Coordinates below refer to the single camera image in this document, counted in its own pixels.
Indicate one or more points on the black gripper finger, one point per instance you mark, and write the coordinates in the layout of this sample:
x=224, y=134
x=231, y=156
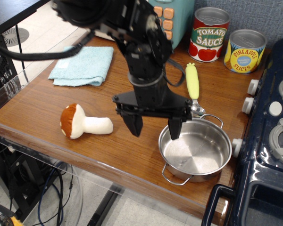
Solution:
x=175, y=125
x=134, y=123

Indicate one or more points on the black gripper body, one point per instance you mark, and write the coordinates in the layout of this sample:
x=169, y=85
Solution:
x=153, y=99

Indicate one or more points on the stainless steel pot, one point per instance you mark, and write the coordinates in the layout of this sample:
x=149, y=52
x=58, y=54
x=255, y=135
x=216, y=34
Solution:
x=202, y=150

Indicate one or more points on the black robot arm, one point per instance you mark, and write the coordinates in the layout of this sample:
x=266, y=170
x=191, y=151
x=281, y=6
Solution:
x=135, y=28

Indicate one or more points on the white stove knob bottom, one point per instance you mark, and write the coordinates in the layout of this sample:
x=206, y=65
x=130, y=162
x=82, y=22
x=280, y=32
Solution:
x=236, y=145

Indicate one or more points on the white stove knob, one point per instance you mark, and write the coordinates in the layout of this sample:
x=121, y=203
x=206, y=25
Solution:
x=236, y=145
x=252, y=88
x=247, y=105

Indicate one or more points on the plush brown white mushroom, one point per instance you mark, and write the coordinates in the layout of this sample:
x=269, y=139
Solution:
x=74, y=122

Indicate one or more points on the light blue folded cloth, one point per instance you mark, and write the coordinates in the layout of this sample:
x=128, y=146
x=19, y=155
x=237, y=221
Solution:
x=89, y=67

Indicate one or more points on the white stove knob middle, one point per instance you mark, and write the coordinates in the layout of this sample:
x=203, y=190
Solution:
x=247, y=105

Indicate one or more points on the teal cream toy microwave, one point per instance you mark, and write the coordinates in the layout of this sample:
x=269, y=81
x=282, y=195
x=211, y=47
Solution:
x=175, y=17

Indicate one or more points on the white stove knob top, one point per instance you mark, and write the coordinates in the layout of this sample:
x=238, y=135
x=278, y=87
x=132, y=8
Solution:
x=252, y=88

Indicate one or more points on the tomato sauce can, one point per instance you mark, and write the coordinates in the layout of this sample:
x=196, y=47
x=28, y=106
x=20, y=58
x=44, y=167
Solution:
x=208, y=33

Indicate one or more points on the pineapple slices can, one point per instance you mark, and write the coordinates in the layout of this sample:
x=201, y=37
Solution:
x=244, y=51

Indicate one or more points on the dark blue toy stove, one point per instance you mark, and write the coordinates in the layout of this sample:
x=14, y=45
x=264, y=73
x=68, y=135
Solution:
x=256, y=199

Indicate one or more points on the black side desk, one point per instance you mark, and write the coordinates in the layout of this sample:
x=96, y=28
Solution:
x=14, y=11

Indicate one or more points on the spoon with yellow-green handle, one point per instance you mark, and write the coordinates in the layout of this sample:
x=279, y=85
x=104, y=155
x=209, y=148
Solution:
x=193, y=87

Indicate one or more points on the black metal table frame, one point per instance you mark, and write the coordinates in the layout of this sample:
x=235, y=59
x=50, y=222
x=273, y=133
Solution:
x=24, y=179

